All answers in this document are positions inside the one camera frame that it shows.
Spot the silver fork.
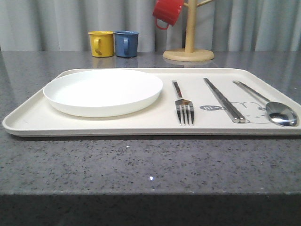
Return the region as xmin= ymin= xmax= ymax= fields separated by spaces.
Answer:
xmin=172 ymin=80 xmax=194 ymax=125

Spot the white round plate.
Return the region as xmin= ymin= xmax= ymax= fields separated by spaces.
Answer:
xmin=43 ymin=69 xmax=163 ymax=117

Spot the silver spoon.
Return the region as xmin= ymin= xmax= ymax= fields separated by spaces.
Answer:
xmin=233 ymin=81 xmax=299 ymax=127

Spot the cream rabbit serving tray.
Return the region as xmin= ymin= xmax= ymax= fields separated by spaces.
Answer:
xmin=2 ymin=68 xmax=301 ymax=137

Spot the wooden mug tree stand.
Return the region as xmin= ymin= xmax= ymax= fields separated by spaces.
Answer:
xmin=163 ymin=0 xmax=214 ymax=62

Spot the blue mug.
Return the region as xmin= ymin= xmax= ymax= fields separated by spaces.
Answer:
xmin=114 ymin=31 xmax=139 ymax=57

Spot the yellow mug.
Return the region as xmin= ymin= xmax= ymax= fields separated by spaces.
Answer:
xmin=88 ymin=31 xmax=114 ymax=57

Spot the red mug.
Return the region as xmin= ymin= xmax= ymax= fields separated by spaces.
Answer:
xmin=152 ymin=0 xmax=184 ymax=30

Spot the grey curtain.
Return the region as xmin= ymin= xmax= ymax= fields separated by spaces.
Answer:
xmin=0 ymin=0 xmax=301 ymax=52

